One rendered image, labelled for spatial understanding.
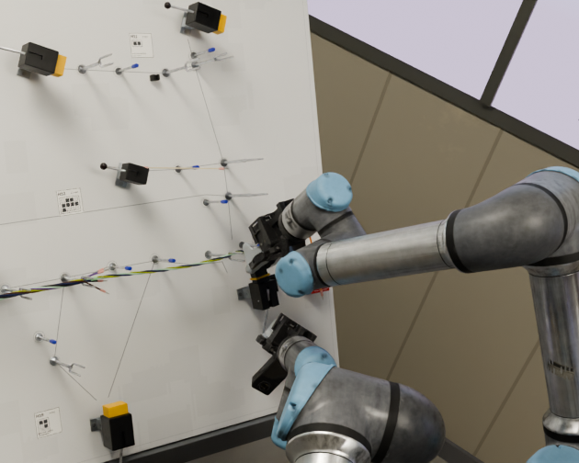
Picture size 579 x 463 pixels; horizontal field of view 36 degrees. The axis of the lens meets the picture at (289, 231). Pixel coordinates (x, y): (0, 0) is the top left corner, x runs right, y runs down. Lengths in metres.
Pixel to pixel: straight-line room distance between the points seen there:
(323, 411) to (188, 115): 0.86
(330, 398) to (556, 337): 0.40
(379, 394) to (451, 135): 1.70
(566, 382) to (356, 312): 1.87
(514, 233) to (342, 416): 0.35
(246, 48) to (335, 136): 1.12
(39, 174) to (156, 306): 0.36
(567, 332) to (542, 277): 0.09
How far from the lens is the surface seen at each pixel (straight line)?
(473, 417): 3.25
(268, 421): 2.00
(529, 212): 1.28
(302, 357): 1.59
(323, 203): 1.57
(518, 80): 2.70
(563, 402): 1.47
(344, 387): 1.22
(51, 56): 1.66
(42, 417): 1.76
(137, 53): 1.83
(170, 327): 1.85
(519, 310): 2.97
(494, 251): 1.27
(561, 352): 1.43
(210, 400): 1.92
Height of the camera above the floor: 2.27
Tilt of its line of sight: 33 degrees down
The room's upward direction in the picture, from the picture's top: 18 degrees clockwise
